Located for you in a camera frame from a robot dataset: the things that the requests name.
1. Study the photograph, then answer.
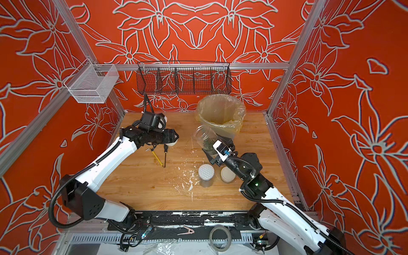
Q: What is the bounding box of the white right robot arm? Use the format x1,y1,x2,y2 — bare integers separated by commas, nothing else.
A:
202,137,352,255

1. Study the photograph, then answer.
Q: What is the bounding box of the clear tape roll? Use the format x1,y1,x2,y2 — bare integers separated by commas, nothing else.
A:
209,225,232,252

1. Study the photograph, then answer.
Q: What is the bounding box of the beige jar lid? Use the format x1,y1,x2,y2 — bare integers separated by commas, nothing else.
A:
165,140,177,147

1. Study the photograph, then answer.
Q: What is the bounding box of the crumpled clear plastic film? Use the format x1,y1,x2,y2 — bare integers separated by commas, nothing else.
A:
142,241,181,255

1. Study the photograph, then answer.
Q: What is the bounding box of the clear jar with tea leaves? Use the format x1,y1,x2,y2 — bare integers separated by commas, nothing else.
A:
192,125,221,157

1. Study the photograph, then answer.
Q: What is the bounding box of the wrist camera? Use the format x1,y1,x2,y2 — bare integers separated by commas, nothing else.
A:
212,140,230,153
155,114,167,132

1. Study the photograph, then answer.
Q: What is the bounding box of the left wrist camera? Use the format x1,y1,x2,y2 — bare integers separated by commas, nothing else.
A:
155,114,167,132

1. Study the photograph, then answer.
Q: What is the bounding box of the yellow plastic bin liner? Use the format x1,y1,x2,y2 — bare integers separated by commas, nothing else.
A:
194,94,246,130

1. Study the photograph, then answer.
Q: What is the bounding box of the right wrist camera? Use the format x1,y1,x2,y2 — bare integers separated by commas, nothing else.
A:
212,140,230,153

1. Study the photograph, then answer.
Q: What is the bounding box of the black handled screwdriver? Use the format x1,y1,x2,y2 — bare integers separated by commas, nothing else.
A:
163,144,169,168

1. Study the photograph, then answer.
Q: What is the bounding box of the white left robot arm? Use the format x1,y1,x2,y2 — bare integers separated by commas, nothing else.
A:
48,96,179,234

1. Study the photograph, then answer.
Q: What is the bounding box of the red clip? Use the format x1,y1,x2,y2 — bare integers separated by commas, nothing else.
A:
178,226,195,235

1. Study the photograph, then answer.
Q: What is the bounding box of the yellow pencil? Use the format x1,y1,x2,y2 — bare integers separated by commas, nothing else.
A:
151,150,164,167

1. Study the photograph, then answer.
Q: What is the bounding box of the white cable duct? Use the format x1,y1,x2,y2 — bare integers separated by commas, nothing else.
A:
69,233,254,244

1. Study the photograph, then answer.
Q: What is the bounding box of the beige lidded jar near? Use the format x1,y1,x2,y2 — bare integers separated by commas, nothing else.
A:
221,167,236,183

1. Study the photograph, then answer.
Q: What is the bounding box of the jar with foil seal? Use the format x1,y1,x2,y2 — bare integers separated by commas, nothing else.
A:
198,164,215,188

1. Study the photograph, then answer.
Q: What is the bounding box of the black wire wall basket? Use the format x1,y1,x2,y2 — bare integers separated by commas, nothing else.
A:
136,61,232,95

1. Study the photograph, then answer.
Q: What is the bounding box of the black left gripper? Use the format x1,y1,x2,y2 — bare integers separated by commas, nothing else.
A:
151,129,181,143

